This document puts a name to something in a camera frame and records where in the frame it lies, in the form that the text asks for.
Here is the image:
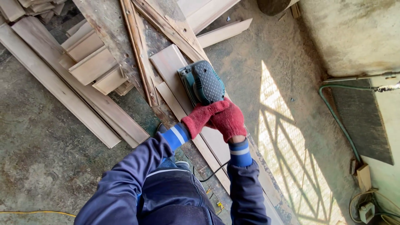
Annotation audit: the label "person's right hand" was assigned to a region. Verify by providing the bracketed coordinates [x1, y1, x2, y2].
[205, 106, 248, 143]

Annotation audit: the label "person's left hand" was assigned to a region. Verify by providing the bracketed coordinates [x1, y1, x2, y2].
[181, 100, 231, 140]

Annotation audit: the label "teal and black electric sander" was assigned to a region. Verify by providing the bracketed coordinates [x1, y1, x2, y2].
[177, 60, 226, 107]

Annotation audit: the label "narrow pale wooden plank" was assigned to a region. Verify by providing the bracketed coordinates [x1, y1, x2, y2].
[155, 81, 232, 195]

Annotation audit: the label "wide pale wooden plank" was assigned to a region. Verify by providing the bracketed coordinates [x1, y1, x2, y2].
[149, 44, 282, 207]

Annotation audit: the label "pale plank with notched end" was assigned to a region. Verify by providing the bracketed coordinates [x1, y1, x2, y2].
[196, 18, 253, 49]

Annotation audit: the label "person's dark blue trousers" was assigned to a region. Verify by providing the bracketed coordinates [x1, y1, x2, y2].
[137, 159, 226, 225]

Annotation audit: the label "stack of pale long boards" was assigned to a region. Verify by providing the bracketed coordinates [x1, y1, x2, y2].
[176, 0, 242, 35]

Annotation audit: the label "dark round drum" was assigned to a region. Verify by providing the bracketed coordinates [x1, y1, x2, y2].
[256, 0, 294, 17]

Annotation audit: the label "pile of short wooden boards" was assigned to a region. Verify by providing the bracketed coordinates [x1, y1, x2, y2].
[59, 19, 135, 97]

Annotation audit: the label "grey metal pipe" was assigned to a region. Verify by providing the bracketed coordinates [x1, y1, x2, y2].
[322, 71, 400, 84]

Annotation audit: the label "dark grey leaning board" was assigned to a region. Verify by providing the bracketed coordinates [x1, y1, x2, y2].
[330, 78, 394, 166]

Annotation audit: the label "long wooden floor planks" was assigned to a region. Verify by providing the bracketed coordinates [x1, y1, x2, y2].
[0, 16, 151, 149]

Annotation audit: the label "pale wooden block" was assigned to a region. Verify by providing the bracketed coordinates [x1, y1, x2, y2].
[356, 164, 372, 192]

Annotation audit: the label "white power socket box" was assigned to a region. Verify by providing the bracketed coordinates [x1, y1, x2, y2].
[358, 202, 376, 224]

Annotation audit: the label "heap of wood offcuts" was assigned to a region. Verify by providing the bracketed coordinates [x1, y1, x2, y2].
[0, 0, 68, 25]

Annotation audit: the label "black sander power cord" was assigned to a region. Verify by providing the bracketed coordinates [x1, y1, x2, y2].
[192, 159, 231, 183]

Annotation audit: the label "worn wooden workbench frame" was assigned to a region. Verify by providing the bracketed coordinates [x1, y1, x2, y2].
[72, 0, 301, 225]

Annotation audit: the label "green hose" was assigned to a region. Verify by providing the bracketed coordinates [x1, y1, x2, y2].
[318, 83, 376, 164]

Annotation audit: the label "metal hose fitting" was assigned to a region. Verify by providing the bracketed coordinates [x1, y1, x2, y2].
[373, 81, 400, 93]

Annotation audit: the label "tangle of thin cables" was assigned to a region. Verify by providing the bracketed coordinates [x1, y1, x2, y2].
[348, 187, 400, 225]

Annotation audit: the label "yellow cable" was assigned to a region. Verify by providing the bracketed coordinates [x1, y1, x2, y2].
[0, 210, 77, 218]

